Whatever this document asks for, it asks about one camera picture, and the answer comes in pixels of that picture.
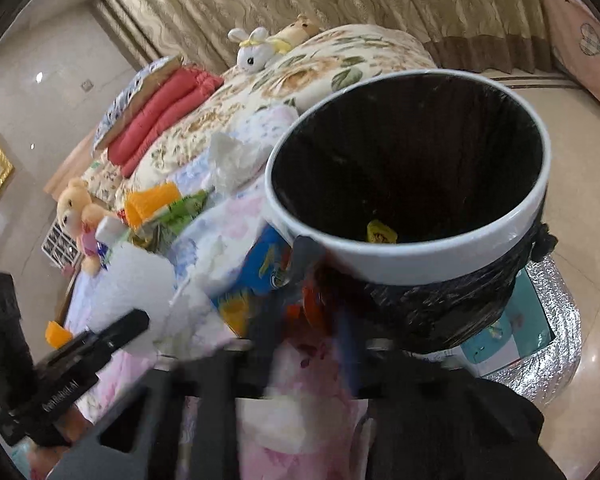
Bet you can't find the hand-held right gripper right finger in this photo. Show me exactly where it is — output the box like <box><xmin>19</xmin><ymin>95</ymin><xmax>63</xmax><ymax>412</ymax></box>
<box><xmin>330</xmin><ymin>305</ymin><xmax>567</xmax><ymax>480</ymax></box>

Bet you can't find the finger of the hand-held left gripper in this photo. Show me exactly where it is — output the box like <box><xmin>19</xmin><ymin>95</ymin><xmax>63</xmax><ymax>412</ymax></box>
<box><xmin>82</xmin><ymin>309</ymin><xmax>151</xmax><ymax>353</ymax></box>

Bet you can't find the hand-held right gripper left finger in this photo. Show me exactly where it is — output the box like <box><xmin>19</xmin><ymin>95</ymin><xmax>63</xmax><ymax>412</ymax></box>
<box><xmin>62</xmin><ymin>237</ymin><xmax>325</xmax><ymax>480</ymax></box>

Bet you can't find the white tissue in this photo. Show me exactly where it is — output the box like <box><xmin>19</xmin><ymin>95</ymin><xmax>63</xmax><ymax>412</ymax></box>
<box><xmin>86</xmin><ymin>239</ymin><xmax>182</xmax><ymax>357</ymax></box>
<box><xmin>172</xmin><ymin>239</ymin><xmax>262</xmax><ymax>313</ymax></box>
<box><xmin>207</xmin><ymin>132</ymin><xmax>275</xmax><ymax>197</ymax></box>

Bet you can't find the red orange snack wrapper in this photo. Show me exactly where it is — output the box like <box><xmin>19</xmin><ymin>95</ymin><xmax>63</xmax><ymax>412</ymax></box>
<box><xmin>286</xmin><ymin>267</ymin><xmax>352</xmax><ymax>333</ymax></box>

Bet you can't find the white bin with black bag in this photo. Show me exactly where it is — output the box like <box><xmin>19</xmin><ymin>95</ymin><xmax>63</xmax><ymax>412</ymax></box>
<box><xmin>264</xmin><ymin>71</ymin><xmax>559</xmax><ymax>357</ymax></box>

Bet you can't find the blue and yellow snack bag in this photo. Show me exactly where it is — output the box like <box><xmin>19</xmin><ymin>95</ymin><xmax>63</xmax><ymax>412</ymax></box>
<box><xmin>214</xmin><ymin>224</ymin><xmax>307</xmax><ymax>338</ymax></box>

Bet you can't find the black and white photo sheet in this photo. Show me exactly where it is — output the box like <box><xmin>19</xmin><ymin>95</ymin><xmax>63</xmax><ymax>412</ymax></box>
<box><xmin>40</xmin><ymin>224</ymin><xmax>82</xmax><ymax>269</ymax></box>

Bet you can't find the yellow wrapper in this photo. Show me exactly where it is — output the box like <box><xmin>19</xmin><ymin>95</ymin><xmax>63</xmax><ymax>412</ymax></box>
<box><xmin>367</xmin><ymin>219</ymin><xmax>399</xmax><ymax>244</ymax></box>

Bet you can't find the beige teddy bear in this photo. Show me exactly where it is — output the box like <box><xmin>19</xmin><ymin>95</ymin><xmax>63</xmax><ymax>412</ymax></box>
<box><xmin>56</xmin><ymin>179</ymin><xmax>117</xmax><ymax>277</ymax></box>

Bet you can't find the green snack packet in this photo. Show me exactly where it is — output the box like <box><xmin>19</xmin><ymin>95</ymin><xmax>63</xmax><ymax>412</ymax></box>
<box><xmin>132</xmin><ymin>190</ymin><xmax>217</xmax><ymax>254</ymax></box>

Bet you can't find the teal flat box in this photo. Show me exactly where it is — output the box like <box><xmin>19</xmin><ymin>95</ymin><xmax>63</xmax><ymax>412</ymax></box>
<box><xmin>457</xmin><ymin>269</ymin><xmax>557</xmax><ymax>377</ymax></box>

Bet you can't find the silver foil mat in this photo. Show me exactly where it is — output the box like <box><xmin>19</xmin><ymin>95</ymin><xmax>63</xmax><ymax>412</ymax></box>
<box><xmin>472</xmin><ymin>254</ymin><xmax>587</xmax><ymax>403</ymax></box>

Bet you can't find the red folded quilt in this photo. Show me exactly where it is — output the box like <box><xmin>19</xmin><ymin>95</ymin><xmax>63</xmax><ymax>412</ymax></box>
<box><xmin>107</xmin><ymin>67</ymin><xmax>226</xmax><ymax>179</ymax></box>

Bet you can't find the blue dotted pillow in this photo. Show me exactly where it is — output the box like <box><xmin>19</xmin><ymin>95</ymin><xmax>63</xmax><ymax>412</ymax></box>
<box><xmin>93</xmin><ymin>55</ymin><xmax>185</xmax><ymax>152</ymax></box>

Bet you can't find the floral rose duvet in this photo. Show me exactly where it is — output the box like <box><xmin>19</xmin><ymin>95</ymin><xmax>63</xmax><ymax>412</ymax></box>
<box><xmin>82</xmin><ymin>24</ymin><xmax>438</xmax><ymax>202</ymax></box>

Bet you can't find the white rabbit plush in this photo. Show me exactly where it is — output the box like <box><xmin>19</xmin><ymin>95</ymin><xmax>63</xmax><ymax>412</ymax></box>
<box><xmin>228</xmin><ymin>27</ymin><xmax>287</xmax><ymax>72</ymax></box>

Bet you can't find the brown and yellow bear plush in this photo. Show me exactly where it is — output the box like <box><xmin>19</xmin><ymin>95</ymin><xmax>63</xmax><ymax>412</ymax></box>
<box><xmin>274</xmin><ymin>14</ymin><xmax>324</xmax><ymax>47</ymax></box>

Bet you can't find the pink printed cloth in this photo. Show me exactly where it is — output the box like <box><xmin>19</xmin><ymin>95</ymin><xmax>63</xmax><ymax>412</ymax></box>
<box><xmin>531</xmin><ymin>0</ymin><xmax>600</xmax><ymax>128</ymax></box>

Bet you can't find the wooden bed frame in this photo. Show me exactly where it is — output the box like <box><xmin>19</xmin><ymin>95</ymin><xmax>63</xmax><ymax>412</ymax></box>
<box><xmin>42</xmin><ymin>129</ymin><xmax>100</xmax><ymax>197</ymax></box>

